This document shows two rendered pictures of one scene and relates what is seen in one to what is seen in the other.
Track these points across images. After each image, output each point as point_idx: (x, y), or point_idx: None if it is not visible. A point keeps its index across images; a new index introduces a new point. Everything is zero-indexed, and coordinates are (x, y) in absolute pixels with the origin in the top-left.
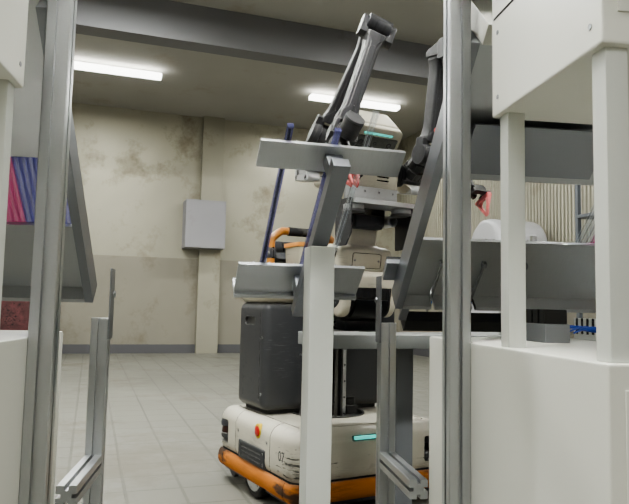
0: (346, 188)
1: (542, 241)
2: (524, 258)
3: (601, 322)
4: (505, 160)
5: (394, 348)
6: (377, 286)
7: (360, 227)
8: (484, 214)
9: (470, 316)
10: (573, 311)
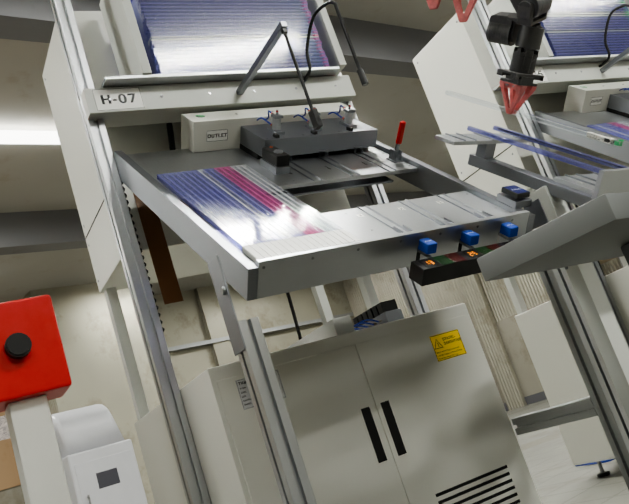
0: None
1: (351, 209)
2: (363, 297)
3: None
4: None
5: (544, 284)
6: (538, 211)
7: None
8: (439, 2)
9: (409, 312)
10: (345, 279)
